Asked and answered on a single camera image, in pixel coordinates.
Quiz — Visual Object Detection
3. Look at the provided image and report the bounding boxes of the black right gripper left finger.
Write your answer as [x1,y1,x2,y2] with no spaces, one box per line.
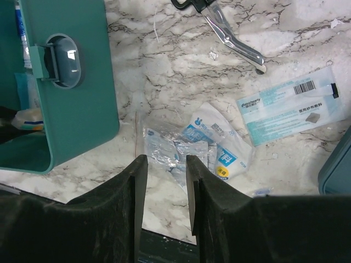
[1,155,148,262]

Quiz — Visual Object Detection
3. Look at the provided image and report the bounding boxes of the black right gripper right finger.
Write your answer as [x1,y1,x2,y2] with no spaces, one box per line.
[186,155,350,262]

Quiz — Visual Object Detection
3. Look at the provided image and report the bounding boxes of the small clear blue packet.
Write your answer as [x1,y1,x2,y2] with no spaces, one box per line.
[251,187,272,197]

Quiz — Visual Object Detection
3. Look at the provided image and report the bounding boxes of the clear bag of wipes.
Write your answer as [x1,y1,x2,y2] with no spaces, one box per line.
[134,112,217,192]

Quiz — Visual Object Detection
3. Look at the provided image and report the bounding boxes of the teal divided tray insert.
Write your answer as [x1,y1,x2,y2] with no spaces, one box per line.
[318,128,351,195]

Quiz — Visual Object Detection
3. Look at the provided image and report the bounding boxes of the green white glove packet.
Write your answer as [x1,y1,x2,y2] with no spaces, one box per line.
[11,108,44,131]

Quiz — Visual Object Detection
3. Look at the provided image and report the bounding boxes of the clear blue gauze packet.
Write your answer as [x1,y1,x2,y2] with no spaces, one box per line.
[13,0,42,110]

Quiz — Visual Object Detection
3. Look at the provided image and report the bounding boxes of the teal plastic medicine box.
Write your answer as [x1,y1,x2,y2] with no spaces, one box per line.
[1,1,119,174]

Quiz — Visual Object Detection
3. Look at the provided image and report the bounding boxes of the black handled scissors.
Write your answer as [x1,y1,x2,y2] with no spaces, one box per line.
[171,0,267,75]

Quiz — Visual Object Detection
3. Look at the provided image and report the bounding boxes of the white blue wipes packet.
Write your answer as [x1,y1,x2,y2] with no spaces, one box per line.
[182,102,254,180]

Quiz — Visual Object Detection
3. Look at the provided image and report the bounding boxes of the blue white dressing packet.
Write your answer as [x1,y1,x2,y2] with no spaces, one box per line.
[237,66,346,146]

